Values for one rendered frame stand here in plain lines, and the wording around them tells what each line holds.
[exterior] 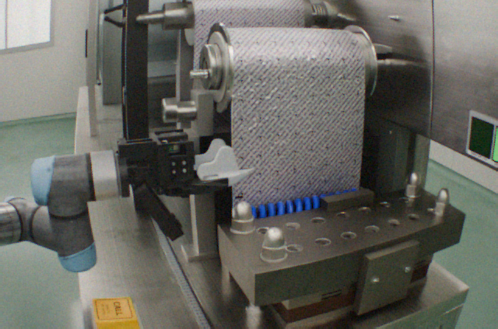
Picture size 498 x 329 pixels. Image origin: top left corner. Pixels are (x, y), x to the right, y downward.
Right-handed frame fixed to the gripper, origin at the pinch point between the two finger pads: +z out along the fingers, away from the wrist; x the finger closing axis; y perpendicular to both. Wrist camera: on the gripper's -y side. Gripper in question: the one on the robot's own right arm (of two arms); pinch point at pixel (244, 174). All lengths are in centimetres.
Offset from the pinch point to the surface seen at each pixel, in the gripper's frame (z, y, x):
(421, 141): 49, -3, 13
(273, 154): 4.6, 2.8, -0.2
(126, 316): -23.4, -16.5, -12.5
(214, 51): -3.6, 18.8, 3.6
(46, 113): -94, -102, 556
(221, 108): -2.5, 9.7, 3.6
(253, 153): 1.3, 3.3, -0.2
